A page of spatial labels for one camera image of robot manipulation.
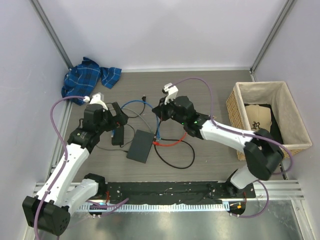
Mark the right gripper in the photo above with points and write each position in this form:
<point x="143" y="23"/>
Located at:
<point x="160" y="110"/>

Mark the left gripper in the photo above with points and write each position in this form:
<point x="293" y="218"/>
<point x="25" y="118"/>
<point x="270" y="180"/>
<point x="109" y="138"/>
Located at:
<point x="121" y="118"/>

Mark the black network switch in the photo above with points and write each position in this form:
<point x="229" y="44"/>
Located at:
<point x="140" y="147"/>

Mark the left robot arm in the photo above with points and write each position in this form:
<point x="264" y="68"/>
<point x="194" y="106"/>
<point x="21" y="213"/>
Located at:
<point x="50" y="210"/>

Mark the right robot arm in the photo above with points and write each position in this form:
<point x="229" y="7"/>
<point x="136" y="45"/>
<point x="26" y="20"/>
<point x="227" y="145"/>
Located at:
<point x="262" y="153"/>

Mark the blue plaid cloth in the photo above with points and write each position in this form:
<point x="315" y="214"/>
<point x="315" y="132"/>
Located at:
<point x="82" y="79"/>

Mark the wicker basket with liner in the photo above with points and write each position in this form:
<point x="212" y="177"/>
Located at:
<point x="277" y="94"/>

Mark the beige cap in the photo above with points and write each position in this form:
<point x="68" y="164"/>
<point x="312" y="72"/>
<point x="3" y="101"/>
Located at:
<point x="259" y="117"/>

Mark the black garment in basket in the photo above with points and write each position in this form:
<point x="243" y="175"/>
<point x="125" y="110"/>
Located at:
<point x="274" y="130"/>

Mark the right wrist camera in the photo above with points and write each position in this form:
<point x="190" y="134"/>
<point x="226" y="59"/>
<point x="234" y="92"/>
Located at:
<point x="171" y="91"/>

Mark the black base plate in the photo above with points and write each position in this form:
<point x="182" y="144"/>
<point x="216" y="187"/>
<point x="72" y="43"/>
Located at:
<point x="171" y="192"/>

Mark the slotted cable duct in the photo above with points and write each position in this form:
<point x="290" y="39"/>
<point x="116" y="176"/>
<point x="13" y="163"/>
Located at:
<point x="220" y="207"/>

